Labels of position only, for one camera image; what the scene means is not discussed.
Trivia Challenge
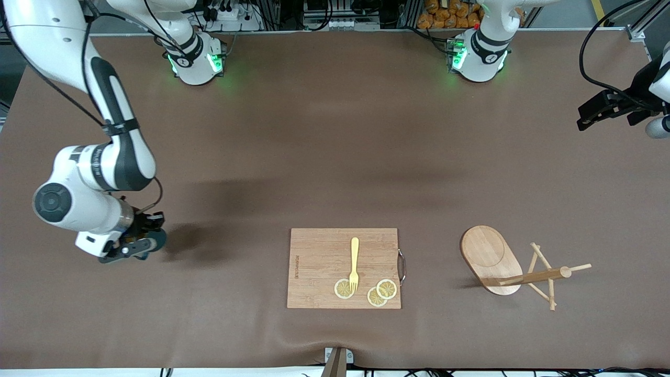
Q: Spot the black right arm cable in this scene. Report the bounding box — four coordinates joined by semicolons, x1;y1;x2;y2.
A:
0;0;164;213

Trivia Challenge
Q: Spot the aluminium frame profile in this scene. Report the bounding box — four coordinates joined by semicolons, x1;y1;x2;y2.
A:
602;0;670;42

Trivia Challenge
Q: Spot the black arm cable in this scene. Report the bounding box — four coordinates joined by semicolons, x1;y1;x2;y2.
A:
0;0;164;213
578;0;670;113

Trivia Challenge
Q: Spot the wooden cutting board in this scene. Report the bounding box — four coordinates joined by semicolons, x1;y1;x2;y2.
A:
287;228;407;309

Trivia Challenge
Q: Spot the large white power strip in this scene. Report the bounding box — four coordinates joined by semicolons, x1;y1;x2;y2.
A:
202;4;262;32

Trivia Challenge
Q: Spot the orange snack bag pile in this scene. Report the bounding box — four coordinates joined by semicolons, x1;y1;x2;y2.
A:
417;0;483;30

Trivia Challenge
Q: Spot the slim white power strip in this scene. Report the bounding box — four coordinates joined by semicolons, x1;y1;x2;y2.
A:
326;17;381;30

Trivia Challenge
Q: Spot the wooden mug tree rack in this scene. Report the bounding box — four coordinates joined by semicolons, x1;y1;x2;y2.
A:
461;225;593;312

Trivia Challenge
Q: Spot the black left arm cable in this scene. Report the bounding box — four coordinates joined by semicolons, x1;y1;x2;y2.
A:
578;0;670;113

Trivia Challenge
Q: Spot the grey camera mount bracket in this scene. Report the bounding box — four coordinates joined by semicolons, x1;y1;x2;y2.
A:
321;347;354;377

